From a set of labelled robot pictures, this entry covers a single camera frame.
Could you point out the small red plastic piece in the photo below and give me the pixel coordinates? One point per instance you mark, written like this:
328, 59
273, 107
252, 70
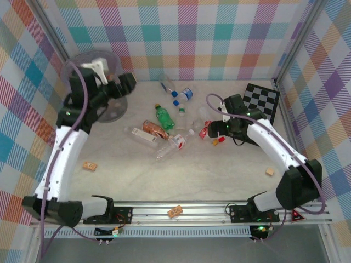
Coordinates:
221, 139

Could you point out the red triangle warning sign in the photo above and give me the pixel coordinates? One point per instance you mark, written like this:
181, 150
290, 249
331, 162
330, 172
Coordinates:
296, 216

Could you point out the clear bottle blue strip label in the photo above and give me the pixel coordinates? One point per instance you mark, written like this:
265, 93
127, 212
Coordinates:
166, 83

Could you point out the small bottle blue label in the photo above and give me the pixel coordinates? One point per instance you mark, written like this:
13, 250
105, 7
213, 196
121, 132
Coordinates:
187, 93

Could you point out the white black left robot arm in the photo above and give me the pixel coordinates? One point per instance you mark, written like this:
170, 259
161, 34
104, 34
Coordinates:
63, 164

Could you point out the left black controller board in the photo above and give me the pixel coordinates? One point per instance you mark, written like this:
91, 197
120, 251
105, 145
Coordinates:
104, 232

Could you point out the aluminium frame post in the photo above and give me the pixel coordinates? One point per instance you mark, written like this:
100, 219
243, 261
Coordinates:
53, 30
298, 41

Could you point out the translucent purple bin liner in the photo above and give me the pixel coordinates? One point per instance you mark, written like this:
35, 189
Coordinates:
74, 57

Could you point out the green bottle yellow cap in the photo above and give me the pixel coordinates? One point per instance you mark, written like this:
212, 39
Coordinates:
165, 119

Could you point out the small wooden block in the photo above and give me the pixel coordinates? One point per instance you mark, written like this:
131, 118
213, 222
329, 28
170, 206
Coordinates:
269, 171

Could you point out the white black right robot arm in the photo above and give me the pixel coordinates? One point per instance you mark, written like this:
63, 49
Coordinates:
271, 145

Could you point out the orange bottle peach cap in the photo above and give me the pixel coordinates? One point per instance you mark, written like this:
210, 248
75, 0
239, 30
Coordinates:
150, 126

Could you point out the crushed clear bottle red label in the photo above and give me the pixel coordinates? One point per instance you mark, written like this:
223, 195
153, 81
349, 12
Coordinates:
204, 133

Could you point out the clear bottle red white label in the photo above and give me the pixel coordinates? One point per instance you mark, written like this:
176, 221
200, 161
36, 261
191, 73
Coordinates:
179, 142

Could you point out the right black controller board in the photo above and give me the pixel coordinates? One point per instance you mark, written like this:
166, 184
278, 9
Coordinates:
260, 231

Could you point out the aluminium right frame post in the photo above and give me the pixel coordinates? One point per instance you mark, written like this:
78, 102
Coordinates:
298, 41

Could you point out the clear plastic trash bin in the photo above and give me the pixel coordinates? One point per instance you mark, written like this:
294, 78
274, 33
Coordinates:
115, 112

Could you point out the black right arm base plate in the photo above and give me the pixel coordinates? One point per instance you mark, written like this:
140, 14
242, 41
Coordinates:
238, 215

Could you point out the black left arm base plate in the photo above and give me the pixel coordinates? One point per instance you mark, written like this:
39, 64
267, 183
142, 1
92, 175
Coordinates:
124, 215

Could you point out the small yellow plastic piece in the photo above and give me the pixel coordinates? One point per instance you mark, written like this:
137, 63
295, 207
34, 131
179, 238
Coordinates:
215, 142

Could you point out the aluminium mounting rail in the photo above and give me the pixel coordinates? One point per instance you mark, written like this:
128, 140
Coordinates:
197, 213

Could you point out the aluminium left frame post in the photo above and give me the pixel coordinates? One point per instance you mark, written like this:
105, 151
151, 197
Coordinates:
53, 30

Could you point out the black grey checkerboard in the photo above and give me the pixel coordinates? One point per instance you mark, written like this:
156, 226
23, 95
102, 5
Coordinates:
263, 96

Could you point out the black controller board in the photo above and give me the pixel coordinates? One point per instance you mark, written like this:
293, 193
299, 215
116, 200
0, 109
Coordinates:
104, 232
260, 231

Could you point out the small orange patterned box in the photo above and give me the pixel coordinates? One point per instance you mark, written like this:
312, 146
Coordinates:
175, 212
90, 166

